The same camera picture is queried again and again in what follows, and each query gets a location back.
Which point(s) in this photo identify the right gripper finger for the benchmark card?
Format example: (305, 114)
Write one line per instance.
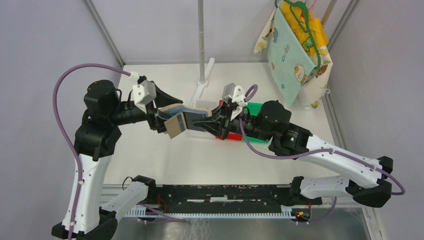
(209, 126)
(216, 115)

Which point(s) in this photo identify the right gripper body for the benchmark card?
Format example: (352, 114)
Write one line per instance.
(236, 125)

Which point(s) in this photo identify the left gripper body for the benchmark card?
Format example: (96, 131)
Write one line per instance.
(156, 122)

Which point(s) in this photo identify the beige card holder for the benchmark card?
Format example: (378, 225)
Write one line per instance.
(172, 111)

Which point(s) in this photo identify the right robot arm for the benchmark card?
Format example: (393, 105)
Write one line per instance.
(365, 180)

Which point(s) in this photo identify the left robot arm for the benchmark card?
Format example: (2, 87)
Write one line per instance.
(93, 147)

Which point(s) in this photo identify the green plastic bin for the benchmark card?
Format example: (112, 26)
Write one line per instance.
(253, 108)

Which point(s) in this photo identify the white stand base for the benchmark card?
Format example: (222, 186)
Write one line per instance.
(203, 83)

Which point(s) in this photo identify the mint cartoon cloth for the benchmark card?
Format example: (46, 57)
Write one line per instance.
(290, 65)

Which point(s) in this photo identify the grey stand pole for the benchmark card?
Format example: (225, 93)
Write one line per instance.
(201, 41)

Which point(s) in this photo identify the yellow cloth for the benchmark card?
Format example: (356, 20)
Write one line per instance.
(309, 30)

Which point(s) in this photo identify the green clothes hanger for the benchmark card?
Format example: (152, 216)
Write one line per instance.
(306, 30)

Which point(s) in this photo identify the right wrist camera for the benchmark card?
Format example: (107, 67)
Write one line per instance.
(234, 97)

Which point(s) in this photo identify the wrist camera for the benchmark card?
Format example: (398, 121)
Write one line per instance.
(234, 97)
(143, 94)

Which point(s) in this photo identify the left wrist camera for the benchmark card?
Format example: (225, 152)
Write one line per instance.
(143, 94)

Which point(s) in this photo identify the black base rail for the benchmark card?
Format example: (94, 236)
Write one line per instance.
(225, 199)

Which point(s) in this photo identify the white cable duct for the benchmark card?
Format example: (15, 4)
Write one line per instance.
(142, 212)

